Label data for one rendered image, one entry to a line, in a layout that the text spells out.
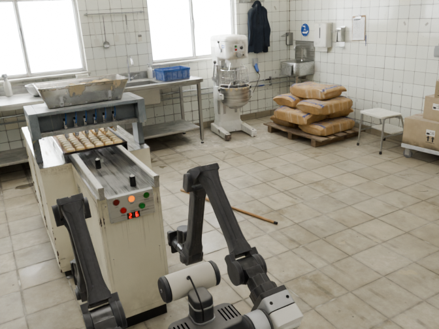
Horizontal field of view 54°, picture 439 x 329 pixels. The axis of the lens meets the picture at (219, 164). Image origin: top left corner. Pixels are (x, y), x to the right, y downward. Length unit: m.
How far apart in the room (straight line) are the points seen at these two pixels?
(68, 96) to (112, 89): 0.28
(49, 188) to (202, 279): 1.88
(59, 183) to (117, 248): 0.73
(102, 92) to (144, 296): 1.30
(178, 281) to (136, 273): 1.34
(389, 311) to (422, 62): 3.52
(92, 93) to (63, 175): 0.56
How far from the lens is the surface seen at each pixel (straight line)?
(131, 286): 2.52
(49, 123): 2.89
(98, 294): 1.25
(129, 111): 2.99
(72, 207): 1.33
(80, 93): 2.85
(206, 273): 1.18
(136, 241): 2.40
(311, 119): 5.71
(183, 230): 1.77
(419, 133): 5.18
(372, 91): 6.17
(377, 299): 2.88
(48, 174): 2.88
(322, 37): 6.62
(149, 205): 2.30
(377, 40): 6.06
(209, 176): 1.44
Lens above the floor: 1.69
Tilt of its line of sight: 20 degrees down
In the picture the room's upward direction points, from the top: 3 degrees counter-clockwise
